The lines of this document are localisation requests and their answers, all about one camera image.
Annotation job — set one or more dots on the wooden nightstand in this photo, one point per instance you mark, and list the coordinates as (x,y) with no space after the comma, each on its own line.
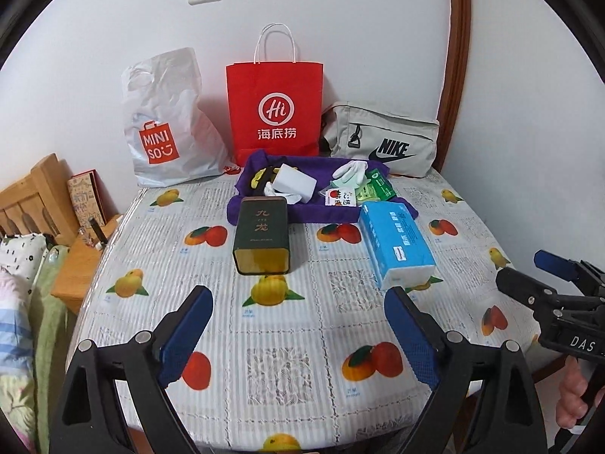
(75,269)

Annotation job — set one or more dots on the small clear snack packet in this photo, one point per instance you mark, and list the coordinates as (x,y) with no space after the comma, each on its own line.
(336,196)

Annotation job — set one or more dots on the small black object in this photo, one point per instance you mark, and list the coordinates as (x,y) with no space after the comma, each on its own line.
(97,231)

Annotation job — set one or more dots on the grey sling bag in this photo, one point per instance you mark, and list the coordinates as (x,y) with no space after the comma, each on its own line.
(406,127)

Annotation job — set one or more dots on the wooden bed headboard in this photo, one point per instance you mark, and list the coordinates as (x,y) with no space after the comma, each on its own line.
(42,175)

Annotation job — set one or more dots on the green cloth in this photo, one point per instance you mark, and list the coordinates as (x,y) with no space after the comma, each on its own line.
(341,183)

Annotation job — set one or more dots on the white plastic shopping bag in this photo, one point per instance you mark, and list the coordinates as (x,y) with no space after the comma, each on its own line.
(165,99)

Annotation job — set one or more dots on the fruit print tablecloth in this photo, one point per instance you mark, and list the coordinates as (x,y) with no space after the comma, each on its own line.
(302,302)

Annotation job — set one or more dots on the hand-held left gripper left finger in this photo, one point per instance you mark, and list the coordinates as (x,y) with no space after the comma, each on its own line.
(186,335)

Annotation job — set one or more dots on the red paper bag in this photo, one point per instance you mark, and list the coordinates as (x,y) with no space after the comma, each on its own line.
(246,85)

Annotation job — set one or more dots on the green packet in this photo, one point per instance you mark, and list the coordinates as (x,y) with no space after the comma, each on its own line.
(382,183)

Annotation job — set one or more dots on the white dotted pillow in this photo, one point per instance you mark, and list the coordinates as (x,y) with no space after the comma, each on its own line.
(23,255)

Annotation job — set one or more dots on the person's right hand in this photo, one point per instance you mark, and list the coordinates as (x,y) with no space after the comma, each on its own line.
(569,397)

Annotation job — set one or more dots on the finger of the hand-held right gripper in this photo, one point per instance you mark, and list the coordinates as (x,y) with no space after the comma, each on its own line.
(550,262)
(520,288)

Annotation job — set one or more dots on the white rectangular box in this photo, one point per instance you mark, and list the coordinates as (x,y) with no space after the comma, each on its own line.
(295,182)

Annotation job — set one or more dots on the white glove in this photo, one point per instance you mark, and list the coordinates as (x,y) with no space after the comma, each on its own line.
(353,169)

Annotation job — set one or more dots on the dark green tin box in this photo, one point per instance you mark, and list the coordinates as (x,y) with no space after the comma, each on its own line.
(260,241)

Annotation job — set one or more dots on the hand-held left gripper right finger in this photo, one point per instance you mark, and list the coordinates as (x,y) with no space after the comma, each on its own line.
(411,335)

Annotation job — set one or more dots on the white tissue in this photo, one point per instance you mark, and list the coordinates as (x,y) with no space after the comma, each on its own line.
(283,195)

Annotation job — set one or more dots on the blue tissue pack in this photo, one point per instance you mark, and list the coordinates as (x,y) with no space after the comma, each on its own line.
(397,241)

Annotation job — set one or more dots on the purple towel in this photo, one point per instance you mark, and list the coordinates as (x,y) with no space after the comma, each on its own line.
(312,213)

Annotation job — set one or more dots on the patterned notebook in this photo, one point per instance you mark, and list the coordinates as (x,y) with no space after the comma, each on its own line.
(85,198)

